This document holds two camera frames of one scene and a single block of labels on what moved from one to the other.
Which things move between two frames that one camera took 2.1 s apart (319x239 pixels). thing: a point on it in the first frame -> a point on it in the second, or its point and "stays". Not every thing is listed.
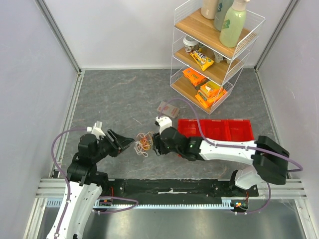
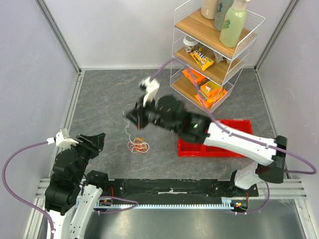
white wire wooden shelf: [204, 70] stays
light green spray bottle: [233, 26] stays
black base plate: [176, 189] stays
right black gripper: [158, 146] -> [141, 117]
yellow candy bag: [203, 61] stays
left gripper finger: [121, 142] -> [96, 141]
